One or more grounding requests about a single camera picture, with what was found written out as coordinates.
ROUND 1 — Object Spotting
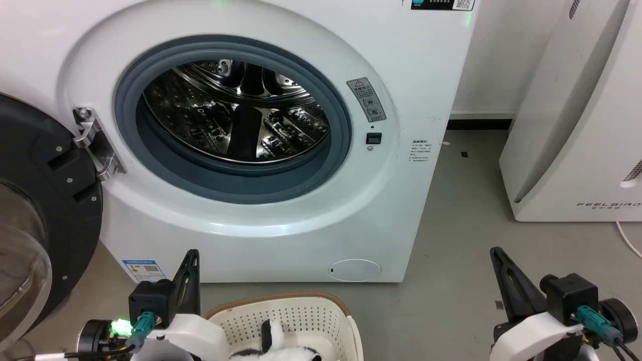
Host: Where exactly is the grey rubber door gasket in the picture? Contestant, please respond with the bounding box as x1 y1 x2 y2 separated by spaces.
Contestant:
113 35 353 205

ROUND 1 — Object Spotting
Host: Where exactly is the white front-load washing machine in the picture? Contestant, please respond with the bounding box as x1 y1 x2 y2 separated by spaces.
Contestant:
0 0 482 284

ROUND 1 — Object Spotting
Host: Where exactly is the right teal plug black cable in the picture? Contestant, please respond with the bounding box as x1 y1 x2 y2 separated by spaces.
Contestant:
576 305 642 361

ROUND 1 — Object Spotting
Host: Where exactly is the white power cable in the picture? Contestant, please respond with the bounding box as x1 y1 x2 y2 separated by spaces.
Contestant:
615 221 642 260

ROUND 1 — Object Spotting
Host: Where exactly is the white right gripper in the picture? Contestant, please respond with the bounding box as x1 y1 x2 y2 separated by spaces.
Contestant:
490 246 638 361

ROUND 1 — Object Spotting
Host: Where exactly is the black wall baseboard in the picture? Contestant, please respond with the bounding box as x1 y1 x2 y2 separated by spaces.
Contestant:
446 118 513 131

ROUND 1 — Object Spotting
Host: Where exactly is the silver metal door hinge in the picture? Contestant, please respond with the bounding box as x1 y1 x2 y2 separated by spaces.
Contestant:
73 107 126 182

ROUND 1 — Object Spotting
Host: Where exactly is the stainless steel washing machine drum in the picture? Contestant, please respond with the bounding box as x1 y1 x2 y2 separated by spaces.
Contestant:
143 59 331 164

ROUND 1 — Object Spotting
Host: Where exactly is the grey warning sticker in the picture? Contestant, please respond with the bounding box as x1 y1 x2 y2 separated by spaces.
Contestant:
347 77 387 123

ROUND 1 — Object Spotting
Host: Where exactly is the black and white plush toy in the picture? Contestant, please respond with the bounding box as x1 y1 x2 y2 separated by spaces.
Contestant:
230 319 323 361

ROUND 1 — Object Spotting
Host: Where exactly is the left green plug black cable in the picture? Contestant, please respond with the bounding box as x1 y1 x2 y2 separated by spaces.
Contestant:
14 311 157 361

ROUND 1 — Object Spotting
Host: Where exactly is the cream perforated laundry basket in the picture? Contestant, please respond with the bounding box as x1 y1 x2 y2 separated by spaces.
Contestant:
205 293 364 361

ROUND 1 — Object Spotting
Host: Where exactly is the black round washer door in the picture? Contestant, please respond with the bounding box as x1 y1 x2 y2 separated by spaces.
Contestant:
0 93 104 346

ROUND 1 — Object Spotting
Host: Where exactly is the round white filter cover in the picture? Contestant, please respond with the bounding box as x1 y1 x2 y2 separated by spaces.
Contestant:
329 259 382 282

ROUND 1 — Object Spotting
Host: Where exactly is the small printed text label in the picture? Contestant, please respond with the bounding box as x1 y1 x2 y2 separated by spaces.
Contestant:
409 140 431 163

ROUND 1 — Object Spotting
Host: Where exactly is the dark QR code sticker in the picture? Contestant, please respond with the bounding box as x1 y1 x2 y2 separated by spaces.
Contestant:
411 0 475 11

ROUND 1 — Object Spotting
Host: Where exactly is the blue white energy label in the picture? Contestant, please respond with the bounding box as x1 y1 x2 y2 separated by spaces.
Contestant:
122 259 167 284

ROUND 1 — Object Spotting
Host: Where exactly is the white air purifier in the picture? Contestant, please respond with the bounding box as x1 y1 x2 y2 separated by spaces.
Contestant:
499 0 642 222

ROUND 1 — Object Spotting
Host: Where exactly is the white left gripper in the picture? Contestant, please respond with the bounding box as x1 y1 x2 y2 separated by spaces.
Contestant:
77 249 230 361

